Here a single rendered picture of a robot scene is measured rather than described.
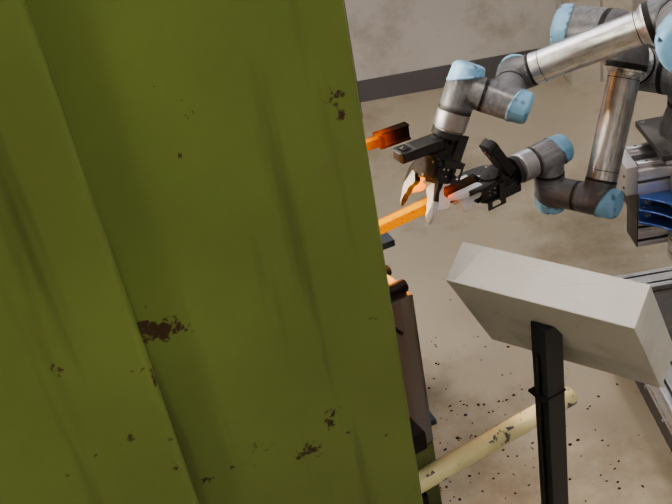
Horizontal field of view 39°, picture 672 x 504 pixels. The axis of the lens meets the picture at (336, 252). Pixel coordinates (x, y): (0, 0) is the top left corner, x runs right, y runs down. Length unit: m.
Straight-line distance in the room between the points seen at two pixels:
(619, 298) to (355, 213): 0.44
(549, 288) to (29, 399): 0.84
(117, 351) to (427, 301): 2.35
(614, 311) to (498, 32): 3.64
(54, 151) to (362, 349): 0.72
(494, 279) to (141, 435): 0.65
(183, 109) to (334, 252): 0.37
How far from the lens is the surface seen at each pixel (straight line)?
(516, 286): 1.65
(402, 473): 1.92
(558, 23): 2.41
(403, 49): 5.06
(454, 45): 5.10
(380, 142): 2.55
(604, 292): 1.61
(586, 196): 2.37
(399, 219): 2.17
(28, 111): 1.17
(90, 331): 1.31
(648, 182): 2.81
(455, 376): 3.25
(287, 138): 1.42
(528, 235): 3.89
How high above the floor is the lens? 2.16
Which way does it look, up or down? 33 degrees down
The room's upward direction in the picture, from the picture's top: 11 degrees counter-clockwise
